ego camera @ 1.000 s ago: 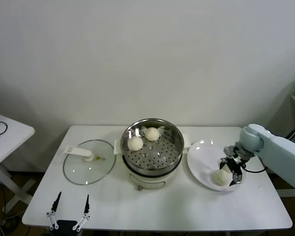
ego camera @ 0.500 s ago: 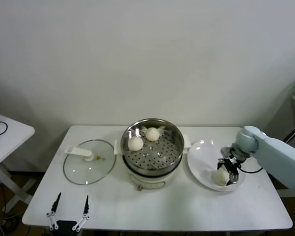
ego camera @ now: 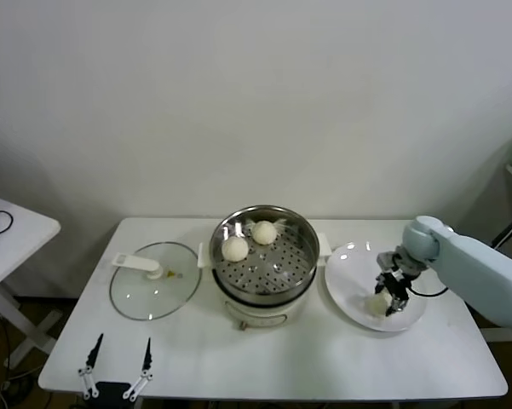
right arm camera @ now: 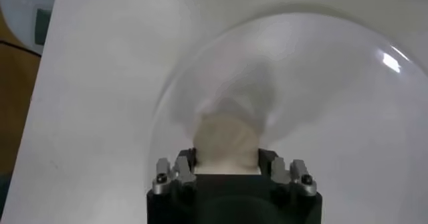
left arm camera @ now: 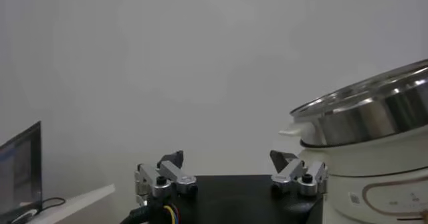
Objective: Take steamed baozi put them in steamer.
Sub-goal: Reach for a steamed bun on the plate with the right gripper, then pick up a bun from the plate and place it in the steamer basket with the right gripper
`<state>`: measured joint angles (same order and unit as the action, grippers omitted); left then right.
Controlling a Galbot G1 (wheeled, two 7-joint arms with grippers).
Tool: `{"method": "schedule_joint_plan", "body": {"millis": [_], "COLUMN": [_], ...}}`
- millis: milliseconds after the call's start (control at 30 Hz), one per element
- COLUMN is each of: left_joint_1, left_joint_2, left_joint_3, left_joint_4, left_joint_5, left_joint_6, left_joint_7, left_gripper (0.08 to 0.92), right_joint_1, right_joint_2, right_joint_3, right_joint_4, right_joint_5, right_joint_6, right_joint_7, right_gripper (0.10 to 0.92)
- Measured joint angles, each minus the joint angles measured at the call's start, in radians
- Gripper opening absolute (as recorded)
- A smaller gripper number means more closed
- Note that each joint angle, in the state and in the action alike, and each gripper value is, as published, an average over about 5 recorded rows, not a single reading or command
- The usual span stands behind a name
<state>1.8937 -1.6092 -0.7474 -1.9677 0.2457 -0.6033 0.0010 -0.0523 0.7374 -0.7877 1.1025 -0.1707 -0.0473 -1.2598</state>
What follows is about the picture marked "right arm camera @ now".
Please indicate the white round plate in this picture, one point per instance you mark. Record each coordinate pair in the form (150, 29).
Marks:
(334, 128)

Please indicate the white steamed baozi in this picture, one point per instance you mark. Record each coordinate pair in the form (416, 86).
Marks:
(227, 141)

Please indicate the white scale device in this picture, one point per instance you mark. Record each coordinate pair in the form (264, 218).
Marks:
(20, 18)

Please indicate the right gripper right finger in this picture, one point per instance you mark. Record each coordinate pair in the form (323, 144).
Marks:
(281, 172)

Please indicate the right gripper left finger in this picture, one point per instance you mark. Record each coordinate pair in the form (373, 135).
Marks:
(182, 172)

